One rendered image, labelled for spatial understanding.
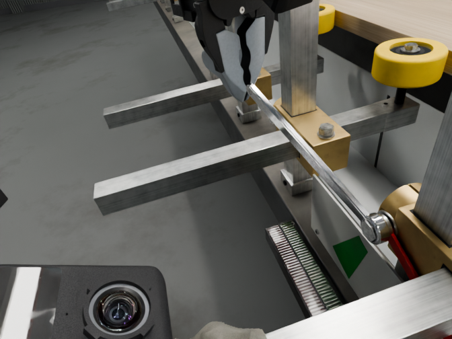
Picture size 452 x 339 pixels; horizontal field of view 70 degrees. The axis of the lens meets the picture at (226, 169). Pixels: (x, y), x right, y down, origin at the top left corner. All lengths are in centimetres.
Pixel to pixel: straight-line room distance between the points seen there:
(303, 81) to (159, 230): 118
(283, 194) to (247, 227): 89
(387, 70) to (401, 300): 28
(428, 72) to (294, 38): 16
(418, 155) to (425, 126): 6
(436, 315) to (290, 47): 30
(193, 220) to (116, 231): 36
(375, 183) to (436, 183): 43
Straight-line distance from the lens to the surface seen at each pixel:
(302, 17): 40
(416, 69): 44
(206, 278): 129
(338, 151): 41
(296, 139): 31
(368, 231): 30
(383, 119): 48
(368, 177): 69
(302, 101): 44
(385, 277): 35
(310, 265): 44
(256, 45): 37
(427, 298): 25
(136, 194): 40
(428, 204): 27
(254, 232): 139
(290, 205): 51
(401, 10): 65
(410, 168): 64
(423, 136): 60
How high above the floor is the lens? 107
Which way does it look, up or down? 39 degrees down
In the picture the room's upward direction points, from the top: 11 degrees counter-clockwise
